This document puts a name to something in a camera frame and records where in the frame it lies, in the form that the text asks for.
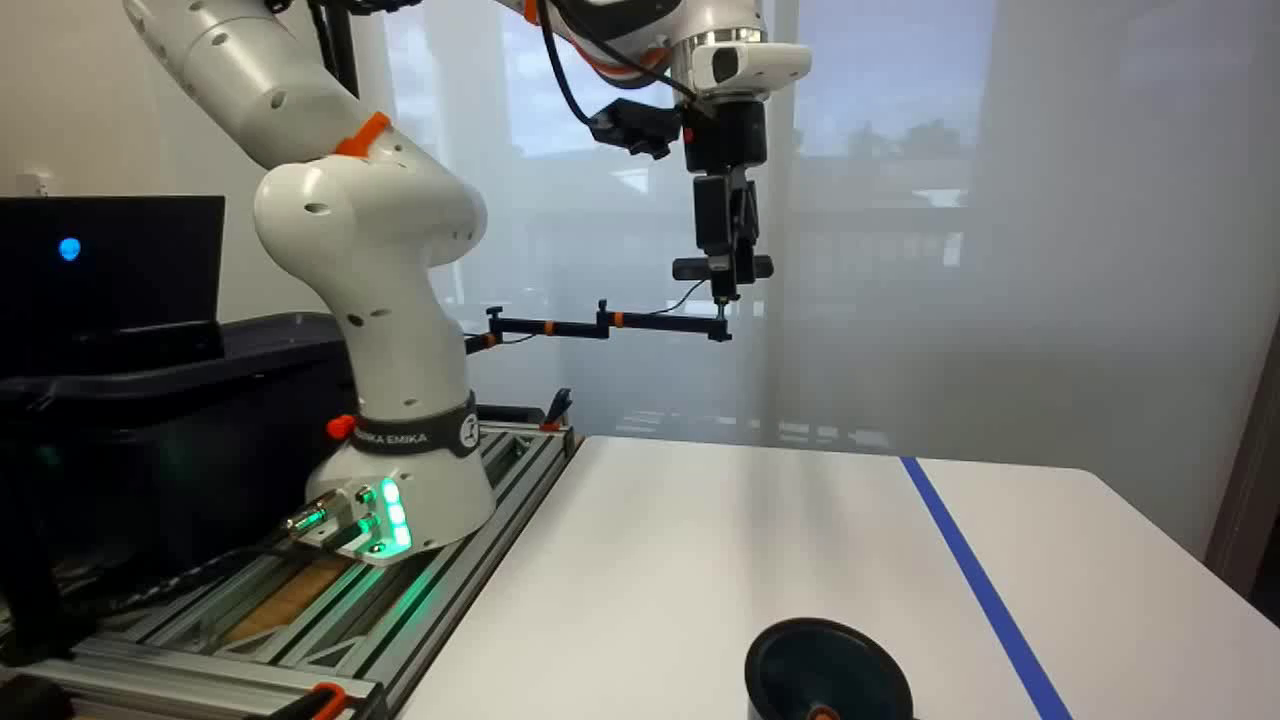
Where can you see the orange black clamp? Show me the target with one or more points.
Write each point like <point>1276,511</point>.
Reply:
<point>326,701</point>

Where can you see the black stereo camera bar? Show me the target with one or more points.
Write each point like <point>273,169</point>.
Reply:
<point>722,267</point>

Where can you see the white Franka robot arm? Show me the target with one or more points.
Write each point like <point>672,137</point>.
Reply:
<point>364,226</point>

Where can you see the aluminium rail base frame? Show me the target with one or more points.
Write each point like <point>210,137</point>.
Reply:
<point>334,625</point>

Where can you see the black camera boom orange joints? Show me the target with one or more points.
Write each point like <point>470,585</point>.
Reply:
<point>586,326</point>

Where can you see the blue tape line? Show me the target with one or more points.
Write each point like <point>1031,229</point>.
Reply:
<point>981,572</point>

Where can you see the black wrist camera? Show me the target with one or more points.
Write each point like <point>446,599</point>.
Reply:
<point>636,129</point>

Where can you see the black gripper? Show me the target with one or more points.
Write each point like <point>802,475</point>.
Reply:
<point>725,137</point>

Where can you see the dark green enamel mug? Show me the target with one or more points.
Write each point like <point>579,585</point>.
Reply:
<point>826,664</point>

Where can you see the black monitor with blue light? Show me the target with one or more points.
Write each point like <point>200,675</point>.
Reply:
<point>105,283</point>

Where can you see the red capped marker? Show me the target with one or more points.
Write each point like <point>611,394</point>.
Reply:
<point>826,714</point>

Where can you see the black equipment case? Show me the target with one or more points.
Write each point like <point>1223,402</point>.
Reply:
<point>160,454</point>

